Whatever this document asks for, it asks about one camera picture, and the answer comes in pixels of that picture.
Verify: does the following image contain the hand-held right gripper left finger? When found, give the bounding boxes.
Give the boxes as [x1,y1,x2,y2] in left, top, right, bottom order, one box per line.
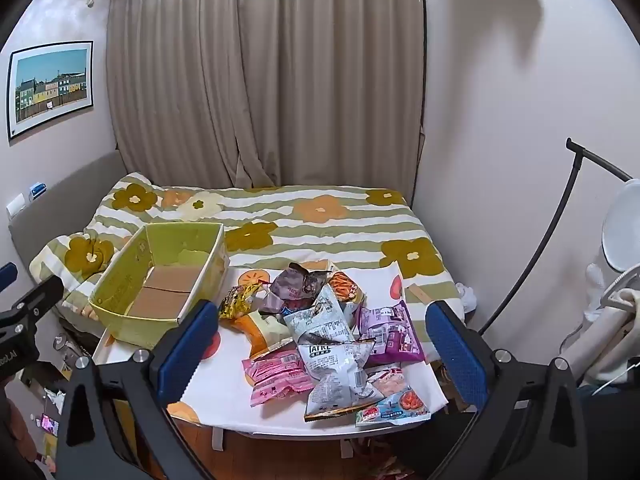
[55,300,226,480]

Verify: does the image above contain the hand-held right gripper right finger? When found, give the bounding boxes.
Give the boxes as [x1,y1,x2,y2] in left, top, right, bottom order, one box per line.
[425,301,589,480]

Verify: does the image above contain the purple snack packet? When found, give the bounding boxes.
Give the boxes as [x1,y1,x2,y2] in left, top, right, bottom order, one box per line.
[356,301,427,365]

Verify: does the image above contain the yellow snack packet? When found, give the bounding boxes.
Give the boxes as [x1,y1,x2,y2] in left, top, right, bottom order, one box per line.
[219,282,264,322]

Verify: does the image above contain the pink and white snack packet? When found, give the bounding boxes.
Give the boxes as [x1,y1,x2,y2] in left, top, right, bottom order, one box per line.
[366,364,408,397]

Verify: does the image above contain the light blue snack packet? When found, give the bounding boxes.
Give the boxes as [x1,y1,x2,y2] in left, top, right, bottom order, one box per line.
[355,384,432,428]

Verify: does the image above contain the orange and cream snack packet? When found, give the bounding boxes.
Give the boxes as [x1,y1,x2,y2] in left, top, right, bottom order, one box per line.
[234,310,297,359]

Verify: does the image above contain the green cardboard box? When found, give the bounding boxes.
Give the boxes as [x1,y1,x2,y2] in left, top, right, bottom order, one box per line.
[88,222,230,351]

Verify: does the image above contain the white snack packet black label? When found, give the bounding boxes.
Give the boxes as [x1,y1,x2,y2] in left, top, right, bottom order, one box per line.
[297,338,385,423]

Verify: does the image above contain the mauve snack packet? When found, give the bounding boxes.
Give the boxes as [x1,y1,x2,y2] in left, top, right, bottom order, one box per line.
[261,262,332,313]

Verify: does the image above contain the orange print snack packet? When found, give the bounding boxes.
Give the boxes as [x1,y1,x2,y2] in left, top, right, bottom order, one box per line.
[326,269,364,307]

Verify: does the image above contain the grey white snack packet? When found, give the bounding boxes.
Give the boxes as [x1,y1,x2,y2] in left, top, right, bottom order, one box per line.
[283,285,352,343]

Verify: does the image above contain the white fruit print cloth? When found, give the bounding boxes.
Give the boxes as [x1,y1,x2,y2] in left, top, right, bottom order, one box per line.
[92,260,450,428]

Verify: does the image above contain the floral pillow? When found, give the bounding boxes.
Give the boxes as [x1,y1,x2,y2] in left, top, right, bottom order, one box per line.
[29,232,118,293]

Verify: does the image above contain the white crumpled sock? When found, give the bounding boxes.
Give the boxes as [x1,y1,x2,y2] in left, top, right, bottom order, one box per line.
[456,282,482,312]

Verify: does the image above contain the grey headboard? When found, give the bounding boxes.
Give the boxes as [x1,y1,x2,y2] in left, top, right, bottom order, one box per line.
[9,152,127,281]

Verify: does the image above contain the white table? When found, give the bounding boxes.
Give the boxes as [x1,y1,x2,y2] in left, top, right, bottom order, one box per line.
[92,330,451,461]

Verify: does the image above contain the pile of white clothes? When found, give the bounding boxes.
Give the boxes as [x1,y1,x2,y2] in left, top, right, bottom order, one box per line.
[582,260,640,388]

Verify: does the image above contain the floral striped blanket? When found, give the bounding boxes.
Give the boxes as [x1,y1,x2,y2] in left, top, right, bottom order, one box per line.
[30,172,468,346]

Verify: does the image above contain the white round lamp head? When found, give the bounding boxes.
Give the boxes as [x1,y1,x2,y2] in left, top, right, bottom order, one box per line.
[601,179,640,281]

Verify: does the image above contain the beige curtain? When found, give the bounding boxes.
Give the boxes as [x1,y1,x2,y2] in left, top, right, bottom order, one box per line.
[106,0,427,192]

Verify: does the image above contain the wall poster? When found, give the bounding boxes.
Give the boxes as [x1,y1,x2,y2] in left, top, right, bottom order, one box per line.
[7,40,95,142]

